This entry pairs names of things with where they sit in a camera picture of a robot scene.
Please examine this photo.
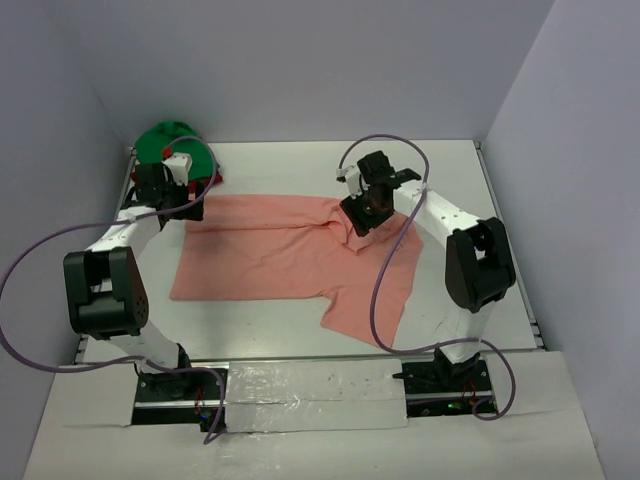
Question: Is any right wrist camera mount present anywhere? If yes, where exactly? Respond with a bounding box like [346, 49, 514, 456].
[336, 165, 368, 198]

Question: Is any pink t shirt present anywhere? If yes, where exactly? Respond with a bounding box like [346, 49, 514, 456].
[170, 194, 423, 346]

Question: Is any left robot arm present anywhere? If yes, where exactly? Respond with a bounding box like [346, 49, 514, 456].
[63, 153, 204, 399]

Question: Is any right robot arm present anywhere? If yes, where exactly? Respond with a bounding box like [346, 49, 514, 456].
[336, 151, 516, 391]

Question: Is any silver taped panel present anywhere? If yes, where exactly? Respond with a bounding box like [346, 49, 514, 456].
[225, 358, 408, 433]

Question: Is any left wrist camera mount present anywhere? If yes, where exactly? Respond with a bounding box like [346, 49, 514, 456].
[162, 147, 193, 195]

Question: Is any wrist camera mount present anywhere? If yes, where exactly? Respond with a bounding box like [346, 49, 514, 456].
[162, 147, 193, 195]
[336, 165, 368, 198]

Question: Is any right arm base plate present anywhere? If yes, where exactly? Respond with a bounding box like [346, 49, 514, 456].
[393, 359, 498, 418]

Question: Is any red folded t shirt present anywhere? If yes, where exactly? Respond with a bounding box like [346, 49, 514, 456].
[129, 172, 223, 192]

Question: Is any green folded t shirt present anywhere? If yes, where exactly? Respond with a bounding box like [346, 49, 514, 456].
[134, 120, 213, 181]

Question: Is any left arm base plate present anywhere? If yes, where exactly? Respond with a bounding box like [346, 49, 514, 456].
[131, 365, 228, 434]

